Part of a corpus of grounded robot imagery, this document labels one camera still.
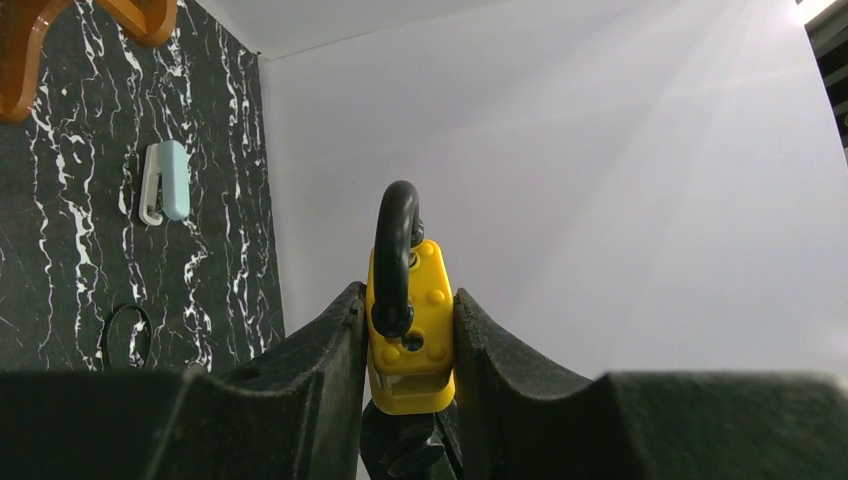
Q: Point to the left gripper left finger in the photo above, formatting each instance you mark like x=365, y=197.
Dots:
x=293, y=412

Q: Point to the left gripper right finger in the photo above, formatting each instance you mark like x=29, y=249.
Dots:
x=523, y=416

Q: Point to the yellow padlock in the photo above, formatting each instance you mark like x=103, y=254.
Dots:
x=409, y=311

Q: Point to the black cable loop lock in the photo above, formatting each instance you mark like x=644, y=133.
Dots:
x=127, y=331

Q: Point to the white blue stapler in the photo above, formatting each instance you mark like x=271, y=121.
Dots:
x=165, y=191

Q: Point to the wooden three-tier shelf rack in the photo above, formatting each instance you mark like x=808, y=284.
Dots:
x=24, y=27

